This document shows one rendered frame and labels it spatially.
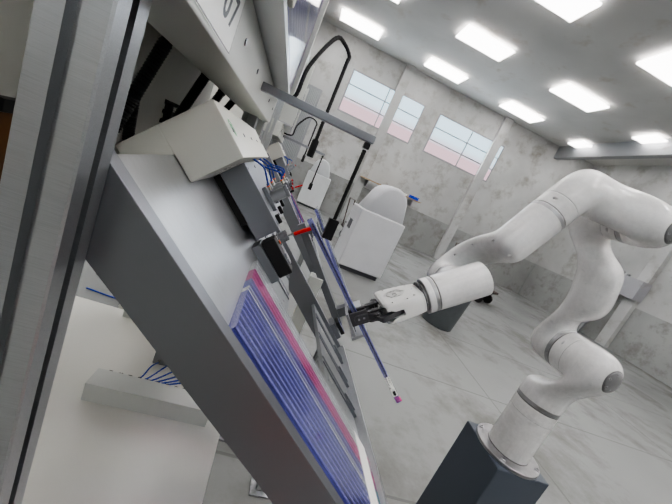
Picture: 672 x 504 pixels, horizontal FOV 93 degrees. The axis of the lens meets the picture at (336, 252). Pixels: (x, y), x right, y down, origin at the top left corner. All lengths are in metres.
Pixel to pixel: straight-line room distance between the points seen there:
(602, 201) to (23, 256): 0.95
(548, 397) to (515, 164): 12.27
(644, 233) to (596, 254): 0.13
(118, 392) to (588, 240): 1.18
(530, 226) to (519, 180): 12.51
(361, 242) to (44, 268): 4.66
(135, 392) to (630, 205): 1.15
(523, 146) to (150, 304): 13.18
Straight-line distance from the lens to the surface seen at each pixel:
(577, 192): 0.89
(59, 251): 0.29
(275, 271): 0.62
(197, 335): 0.33
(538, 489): 1.29
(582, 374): 1.08
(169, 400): 0.85
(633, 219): 0.96
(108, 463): 0.81
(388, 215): 4.91
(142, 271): 0.31
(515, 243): 0.81
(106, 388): 0.87
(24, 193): 0.29
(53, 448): 0.83
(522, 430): 1.18
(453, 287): 0.76
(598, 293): 1.05
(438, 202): 12.01
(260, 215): 0.60
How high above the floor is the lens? 1.25
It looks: 12 degrees down
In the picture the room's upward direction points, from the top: 24 degrees clockwise
